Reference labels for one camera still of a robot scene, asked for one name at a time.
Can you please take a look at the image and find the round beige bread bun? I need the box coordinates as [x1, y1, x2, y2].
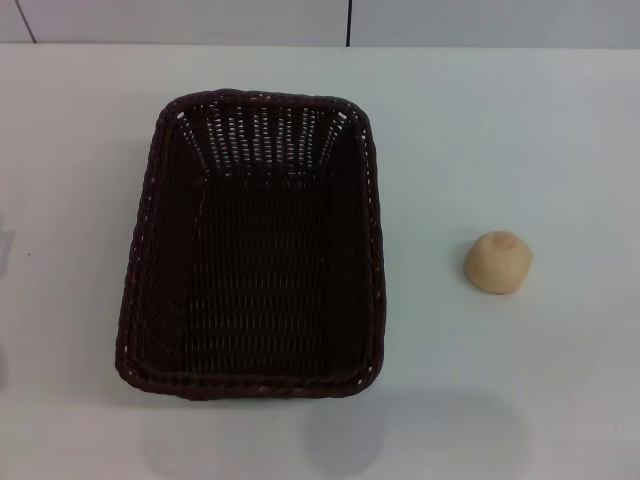
[463, 230, 535, 296]

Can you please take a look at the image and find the dark brown woven basket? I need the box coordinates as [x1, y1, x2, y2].
[113, 88, 390, 403]

